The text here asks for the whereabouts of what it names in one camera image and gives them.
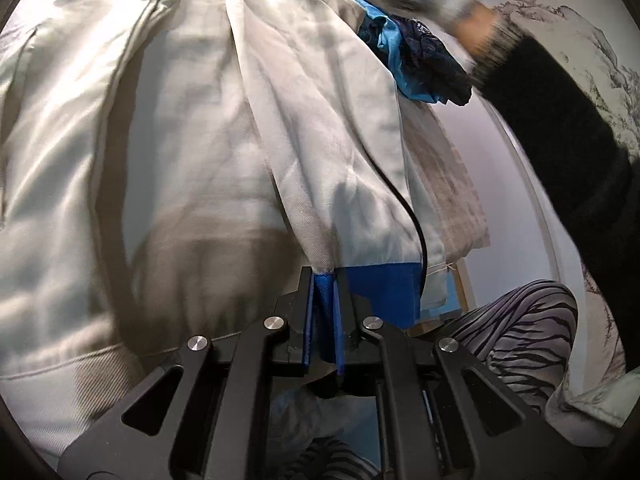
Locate person's striped pants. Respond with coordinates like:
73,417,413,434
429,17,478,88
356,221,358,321
277,280,581,480

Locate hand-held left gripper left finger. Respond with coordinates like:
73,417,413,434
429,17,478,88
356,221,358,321
56,266,321,480

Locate pile of dark blue clothes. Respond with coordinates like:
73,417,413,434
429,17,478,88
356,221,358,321
345,0,442,104

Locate person's right forearm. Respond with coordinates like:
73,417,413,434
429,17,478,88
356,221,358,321
457,2,640,377

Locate black cable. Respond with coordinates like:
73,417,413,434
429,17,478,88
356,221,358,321
345,110,429,302

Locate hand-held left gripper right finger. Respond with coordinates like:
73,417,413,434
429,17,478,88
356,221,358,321
331,269,601,480

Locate cream and blue work jacket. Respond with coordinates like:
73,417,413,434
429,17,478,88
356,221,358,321
0,0,448,466

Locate pale grey pillow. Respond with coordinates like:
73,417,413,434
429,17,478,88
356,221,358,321
544,354,632,432

